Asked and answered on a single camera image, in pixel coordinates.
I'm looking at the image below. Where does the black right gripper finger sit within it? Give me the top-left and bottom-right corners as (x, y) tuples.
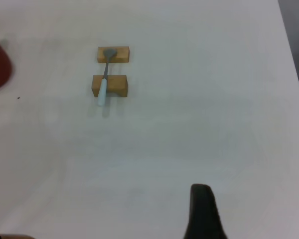
(183, 183), (229, 239)

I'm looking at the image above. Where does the flat rectangular wooden block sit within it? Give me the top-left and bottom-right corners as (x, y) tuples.
(97, 46), (131, 64)

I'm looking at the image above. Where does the grey spoon with white handle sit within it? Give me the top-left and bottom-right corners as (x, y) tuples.
(97, 48), (118, 108)

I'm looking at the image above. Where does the arched wooden block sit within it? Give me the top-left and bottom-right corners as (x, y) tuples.
(91, 74), (129, 98)

